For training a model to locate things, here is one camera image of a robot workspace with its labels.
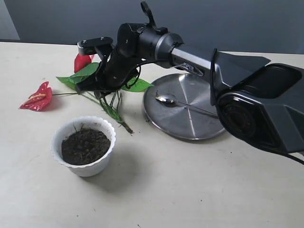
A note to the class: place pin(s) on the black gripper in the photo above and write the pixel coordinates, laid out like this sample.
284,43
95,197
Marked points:
112,74

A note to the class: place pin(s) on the artificial red anthurium plant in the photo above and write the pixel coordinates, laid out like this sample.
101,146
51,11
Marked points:
83,68

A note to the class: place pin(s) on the white scalloped plastic pot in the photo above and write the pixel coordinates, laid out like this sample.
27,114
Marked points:
70,127

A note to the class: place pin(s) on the dark soil in pot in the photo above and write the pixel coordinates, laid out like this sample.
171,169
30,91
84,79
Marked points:
84,146

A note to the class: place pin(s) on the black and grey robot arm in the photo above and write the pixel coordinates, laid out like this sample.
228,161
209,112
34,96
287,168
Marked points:
257,101

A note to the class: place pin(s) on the round stainless steel plate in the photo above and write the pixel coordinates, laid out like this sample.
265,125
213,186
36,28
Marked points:
175,119

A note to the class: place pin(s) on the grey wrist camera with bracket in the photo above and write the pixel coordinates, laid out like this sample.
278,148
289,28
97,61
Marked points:
101,46

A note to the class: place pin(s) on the stainless steel spork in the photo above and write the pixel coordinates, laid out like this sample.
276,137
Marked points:
171,99

